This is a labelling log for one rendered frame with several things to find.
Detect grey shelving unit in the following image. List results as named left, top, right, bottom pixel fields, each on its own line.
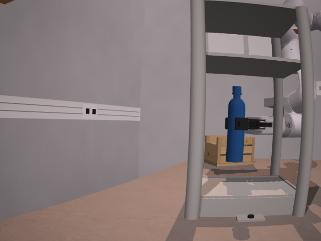
left=184, top=0, right=314, bottom=222

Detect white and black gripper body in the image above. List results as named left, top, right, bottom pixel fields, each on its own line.
left=245, top=116, right=285, bottom=135

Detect dark blue bottle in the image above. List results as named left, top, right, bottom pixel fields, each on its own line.
left=226, top=86, right=245, bottom=163

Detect wooden crate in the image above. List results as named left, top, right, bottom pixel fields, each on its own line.
left=204, top=136, right=253, bottom=167

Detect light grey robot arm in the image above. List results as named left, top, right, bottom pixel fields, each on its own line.
left=264, top=0, right=321, bottom=138

